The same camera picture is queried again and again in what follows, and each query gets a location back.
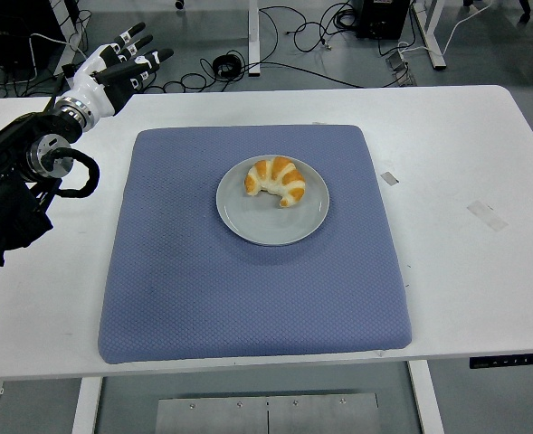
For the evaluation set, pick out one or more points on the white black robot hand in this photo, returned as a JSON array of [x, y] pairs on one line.
[[95, 83]]

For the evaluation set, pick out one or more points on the blue quilted mat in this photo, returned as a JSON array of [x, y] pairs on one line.
[[193, 289]]

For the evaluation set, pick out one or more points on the golden croissant bread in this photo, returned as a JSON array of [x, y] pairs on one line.
[[288, 178]]

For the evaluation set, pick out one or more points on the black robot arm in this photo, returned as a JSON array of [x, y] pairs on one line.
[[3, 194]]

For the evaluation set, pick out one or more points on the grey round plate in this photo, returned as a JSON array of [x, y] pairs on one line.
[[266, 221]]

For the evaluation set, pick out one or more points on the clear tape strip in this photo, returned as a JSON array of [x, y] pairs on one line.
[[485, 213]]

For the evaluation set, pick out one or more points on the black desk control panel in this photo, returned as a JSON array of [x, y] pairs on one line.
[[510, 361]]

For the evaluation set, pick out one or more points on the black equipment box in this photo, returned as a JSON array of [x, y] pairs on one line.
[[383, 18]]

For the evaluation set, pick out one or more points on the white background desk leg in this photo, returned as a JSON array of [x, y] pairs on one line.
[[67, 22], [254, 36], [431, 36]]

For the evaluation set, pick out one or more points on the black computer case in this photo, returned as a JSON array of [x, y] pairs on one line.
[[12, 31]]

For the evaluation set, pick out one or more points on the white table leg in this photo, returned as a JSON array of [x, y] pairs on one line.
[[86, 407], [426, 402]]

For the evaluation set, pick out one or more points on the black power adapter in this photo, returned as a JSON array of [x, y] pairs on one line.
[[69, 70]]

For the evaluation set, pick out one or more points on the small grey tape piece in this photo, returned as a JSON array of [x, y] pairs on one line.
[[389, 178]]

